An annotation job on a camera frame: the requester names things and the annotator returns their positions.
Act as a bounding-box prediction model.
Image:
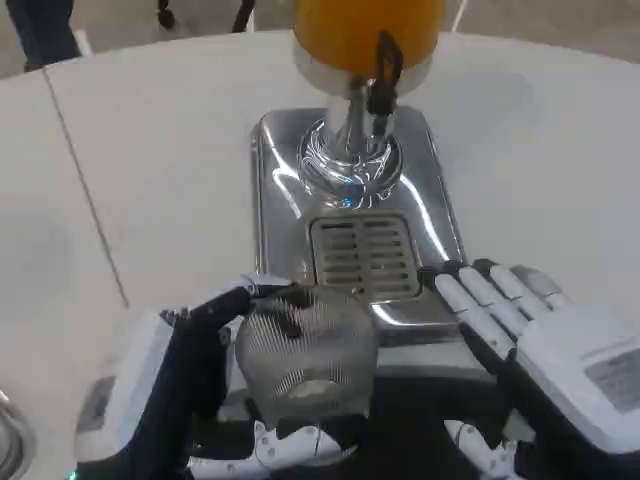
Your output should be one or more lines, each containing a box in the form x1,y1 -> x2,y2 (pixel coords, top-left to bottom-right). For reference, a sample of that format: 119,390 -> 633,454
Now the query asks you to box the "steel drip tray grid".
306,211 -> 422,304

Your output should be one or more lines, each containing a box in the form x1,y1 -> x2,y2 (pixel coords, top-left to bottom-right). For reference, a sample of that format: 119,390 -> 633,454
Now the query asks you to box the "orange juice drink dispenser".
251,0 -> 501,419

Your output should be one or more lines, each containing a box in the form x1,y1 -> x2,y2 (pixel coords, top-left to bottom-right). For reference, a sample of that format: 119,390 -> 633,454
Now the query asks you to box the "round steel rim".
0,388 -> 39,480

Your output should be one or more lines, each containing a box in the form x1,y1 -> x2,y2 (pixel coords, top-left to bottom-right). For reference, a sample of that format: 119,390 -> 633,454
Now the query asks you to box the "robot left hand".
73,272 -> 372,480

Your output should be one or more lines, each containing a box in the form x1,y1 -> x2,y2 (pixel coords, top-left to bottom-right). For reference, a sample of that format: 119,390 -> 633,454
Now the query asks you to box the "black cable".
231,0 -> 257,32

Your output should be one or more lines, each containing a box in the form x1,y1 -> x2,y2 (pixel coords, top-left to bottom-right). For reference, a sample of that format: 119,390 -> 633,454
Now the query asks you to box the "black dispenser tap lever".
366,29 -> 406,117

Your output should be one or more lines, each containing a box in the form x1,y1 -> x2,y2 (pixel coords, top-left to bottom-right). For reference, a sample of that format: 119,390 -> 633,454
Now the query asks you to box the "person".
9,0 -> 85,72

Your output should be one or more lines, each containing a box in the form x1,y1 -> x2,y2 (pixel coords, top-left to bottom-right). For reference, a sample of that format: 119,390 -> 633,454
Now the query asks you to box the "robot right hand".
433,257 -> 640,480

